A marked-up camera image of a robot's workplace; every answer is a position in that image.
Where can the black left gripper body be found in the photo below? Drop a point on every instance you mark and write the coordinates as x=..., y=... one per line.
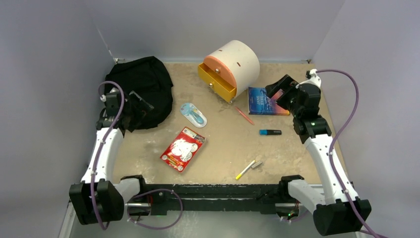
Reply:
x=130, y=111

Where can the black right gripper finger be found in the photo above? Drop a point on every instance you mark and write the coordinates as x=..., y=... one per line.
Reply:
x=281, y=104
x=284, y=84

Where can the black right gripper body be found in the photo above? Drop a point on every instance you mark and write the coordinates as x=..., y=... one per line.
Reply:
x=295, y=110

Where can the black student backpack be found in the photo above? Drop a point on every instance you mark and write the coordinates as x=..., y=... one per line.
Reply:
x=149, y=78

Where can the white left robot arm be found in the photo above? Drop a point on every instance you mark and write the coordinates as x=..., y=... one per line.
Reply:
x=96, y=200

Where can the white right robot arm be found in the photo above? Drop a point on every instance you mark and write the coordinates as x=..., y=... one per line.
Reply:
x=339, y=208

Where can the blue scissors blister pack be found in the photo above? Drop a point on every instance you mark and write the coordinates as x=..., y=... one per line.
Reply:
x=193, y=115

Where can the Jane Eyre book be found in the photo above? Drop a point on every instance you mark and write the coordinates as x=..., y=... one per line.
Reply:
x=260, y=104

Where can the blue highlighter marker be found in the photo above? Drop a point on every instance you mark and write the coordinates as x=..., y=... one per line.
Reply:
x=270, y=132

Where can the orange pen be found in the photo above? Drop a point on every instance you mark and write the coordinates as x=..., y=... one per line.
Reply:
x=244, y=116

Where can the cream cylindrical drawer box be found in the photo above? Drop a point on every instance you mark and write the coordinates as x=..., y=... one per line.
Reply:
x=236, y=63

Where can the red sticker package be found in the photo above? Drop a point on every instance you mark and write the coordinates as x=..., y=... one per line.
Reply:
x=182, y=149

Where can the grey marker cap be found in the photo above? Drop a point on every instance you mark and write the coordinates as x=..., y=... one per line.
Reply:
x=256, y=164

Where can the yellow white marker pen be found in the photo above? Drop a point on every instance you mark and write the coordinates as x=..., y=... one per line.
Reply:
x=245, y=169

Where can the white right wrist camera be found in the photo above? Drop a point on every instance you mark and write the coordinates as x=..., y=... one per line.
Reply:
x=313, y=78

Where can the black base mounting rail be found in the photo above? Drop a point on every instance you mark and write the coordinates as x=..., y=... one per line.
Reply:
x=266, y=199

